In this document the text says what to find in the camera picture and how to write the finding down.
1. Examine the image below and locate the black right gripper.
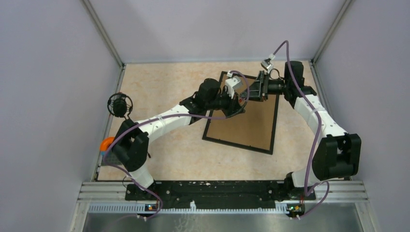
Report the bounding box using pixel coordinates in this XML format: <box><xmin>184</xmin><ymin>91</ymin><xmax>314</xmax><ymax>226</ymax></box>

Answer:
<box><xmin>239</xmin><ymin>71</ymin><xmax>289</xmax><ymax>102</ymax></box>

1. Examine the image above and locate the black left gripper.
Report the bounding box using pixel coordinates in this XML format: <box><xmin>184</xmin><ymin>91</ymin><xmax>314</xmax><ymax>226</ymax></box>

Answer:
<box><xmin>205</xmin><ymin>87</ymin><xmax>246</xmax><ymax>118</ymax></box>

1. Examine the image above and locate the black wooden picture frame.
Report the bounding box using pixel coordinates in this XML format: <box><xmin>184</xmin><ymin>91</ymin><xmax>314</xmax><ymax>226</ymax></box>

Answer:
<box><xmin>202</xmin><ymin>71</ymin><xmax>280</xmax><ymax>156</ymax></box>

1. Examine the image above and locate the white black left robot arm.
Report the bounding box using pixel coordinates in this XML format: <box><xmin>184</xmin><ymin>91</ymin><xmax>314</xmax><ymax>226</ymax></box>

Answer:
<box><xmin>108</xmin><ymin>77</ymin><xmax>244</xmax><ymax>200</ymax></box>

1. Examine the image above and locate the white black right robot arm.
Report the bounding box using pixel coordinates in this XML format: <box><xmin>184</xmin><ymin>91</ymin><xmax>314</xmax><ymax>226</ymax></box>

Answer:
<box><xmin>240</xmin><ymin>60</ymin><xmax>362</xmax><ymax>199</ymax></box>

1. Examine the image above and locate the black microphone on stand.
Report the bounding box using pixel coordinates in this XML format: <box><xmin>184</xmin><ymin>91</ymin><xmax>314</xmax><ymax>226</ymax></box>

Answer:
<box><xmin>107</xmin><ymin>92</ymin><xmax>133</xmax><ymax>118</ymax></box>

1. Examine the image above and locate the orange curved toy brick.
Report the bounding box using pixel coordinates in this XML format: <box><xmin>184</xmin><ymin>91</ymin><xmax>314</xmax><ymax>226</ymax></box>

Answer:
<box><xmin>100</xmin><ymin>137</ymin><xmax>115</xmax><ymax>152</ymax></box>

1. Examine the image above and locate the grey brick baseplate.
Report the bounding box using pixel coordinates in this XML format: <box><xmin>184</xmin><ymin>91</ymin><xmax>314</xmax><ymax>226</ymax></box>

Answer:
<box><xmin>100</xmin><ymin>151</ymin><xmax>122</xmax><ymax>166</ymax></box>

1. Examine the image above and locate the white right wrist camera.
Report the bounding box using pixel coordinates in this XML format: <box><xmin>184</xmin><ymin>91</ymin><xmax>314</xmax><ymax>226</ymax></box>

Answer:
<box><xmin>261</xmin><ymin>58</ymin><xmax>274</xmax><ymax>73</ymax></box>

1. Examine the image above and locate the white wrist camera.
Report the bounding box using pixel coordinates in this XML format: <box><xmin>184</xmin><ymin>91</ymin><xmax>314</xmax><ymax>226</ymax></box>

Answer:
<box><xmin>225</xmin><ymin>72</ymin><xmax>242</xmax><ymax>99</ymax></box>
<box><xmin>261</xmin><ymin>58</ymin><xmax>274</xmax><ymax>73</ymax></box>

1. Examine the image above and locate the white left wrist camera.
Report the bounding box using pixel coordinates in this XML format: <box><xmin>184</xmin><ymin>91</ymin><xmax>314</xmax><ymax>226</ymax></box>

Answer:
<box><xmin>225</xmin><ymin>72</ymin><xmax>242</xmax><ymax>99</ymax></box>

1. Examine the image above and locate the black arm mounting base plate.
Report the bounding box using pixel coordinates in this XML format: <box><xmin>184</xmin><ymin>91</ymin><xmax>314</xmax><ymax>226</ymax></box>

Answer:
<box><xmin>125</xmin><ymin>180</ymin><xmax>304</xmax><ymax>210</ymax></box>

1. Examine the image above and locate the aluminium front frame rail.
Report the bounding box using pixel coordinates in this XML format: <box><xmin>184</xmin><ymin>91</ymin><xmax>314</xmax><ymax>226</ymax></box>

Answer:
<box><xmin>78</xmin><ymin>180</ymin><xmax>368</xmax><ymax>215</ymax></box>

